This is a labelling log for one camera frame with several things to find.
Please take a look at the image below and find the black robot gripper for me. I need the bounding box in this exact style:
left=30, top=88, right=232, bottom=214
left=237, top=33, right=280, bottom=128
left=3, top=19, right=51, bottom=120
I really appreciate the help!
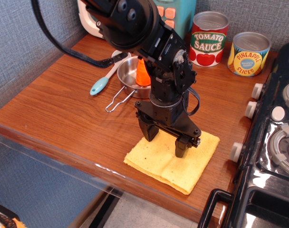
left=135, top=98, right=202, bottom=158

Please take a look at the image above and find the yellow rag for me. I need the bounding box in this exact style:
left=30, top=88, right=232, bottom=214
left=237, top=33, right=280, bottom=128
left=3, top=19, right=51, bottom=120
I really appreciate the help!
left=124, top=130, right=220, bottom=195

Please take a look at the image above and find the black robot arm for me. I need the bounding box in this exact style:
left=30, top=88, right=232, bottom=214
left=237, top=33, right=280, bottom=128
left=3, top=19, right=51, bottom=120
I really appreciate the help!
left=85, top=0, right=201, bottom=158

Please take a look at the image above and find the orange toy carrot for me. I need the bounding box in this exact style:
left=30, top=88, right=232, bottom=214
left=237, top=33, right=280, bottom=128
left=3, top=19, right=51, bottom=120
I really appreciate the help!
left=136, top=59, right=151, bottom=86

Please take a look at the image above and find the white teal spoon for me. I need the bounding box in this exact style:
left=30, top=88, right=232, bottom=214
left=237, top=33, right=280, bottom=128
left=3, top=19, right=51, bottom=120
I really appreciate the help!
left=89, top=52, right=131, bottom=96

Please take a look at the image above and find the tomato sauce can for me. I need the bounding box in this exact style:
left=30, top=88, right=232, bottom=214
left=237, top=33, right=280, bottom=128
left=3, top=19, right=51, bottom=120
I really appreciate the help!
left=189, top=11, right=230, bottom=67

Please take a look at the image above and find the black toy stove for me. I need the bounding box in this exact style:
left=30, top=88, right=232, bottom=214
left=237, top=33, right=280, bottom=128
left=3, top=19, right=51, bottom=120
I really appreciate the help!
left=198, top=43, right=289, bottom=228

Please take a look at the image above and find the pineapple slices can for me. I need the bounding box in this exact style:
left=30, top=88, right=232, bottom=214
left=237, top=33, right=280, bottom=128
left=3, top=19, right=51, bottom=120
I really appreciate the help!
left=227, top=32, right=271, bottom=77

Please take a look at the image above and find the toy microwave teal and white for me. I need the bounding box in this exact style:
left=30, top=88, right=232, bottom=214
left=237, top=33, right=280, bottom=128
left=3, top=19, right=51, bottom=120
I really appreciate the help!
left=77, top=0, right=196, bottom=38

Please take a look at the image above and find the clear acrylic guard panel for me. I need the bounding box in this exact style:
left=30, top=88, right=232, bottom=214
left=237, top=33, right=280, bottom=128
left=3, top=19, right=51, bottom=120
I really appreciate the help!
left=0, top=136, right=197, bottom=228

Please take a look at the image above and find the orange plush object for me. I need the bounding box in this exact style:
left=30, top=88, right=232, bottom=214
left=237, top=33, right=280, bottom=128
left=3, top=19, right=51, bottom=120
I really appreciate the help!
left=0, top=213, right=26, bottom=228

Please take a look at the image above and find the black braided cable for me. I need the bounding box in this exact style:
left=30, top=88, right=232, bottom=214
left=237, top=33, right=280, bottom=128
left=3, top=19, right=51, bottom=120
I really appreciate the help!
left=30, top=0, right=128, bottom=69

